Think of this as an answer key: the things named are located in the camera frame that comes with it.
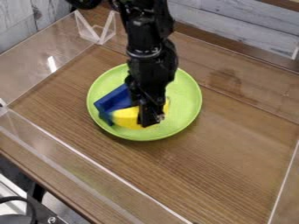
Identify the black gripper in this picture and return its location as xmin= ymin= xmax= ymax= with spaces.
xmin=126 ymin=40 xmax=179 ymax=128

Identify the yellow toy banana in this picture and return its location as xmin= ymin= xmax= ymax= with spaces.
xmin=110 ymin=97 xmax=172 ymax=130

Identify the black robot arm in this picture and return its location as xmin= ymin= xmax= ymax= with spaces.
xmin=95 ymin=0 xmax=179 ymax=128

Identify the green round plate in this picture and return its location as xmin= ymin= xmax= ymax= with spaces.
xmin=87 ymin=64 xmax=203 ymax=141

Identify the blue plastic block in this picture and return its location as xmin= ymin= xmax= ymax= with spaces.
xmin=94 ymin=84 xmax=132 ymax=126

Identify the clear acrylic corner bracket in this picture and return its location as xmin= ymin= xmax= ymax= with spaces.
xmin=75 ymin=10 xmax=116 ymax=46

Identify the black metal table bracket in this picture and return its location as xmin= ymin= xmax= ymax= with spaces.
xmin=27 ymin=183 xmax=68 ymax=224

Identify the black cable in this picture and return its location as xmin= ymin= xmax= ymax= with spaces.
xmin=0 ymin=197 xmax=39 ymax=224

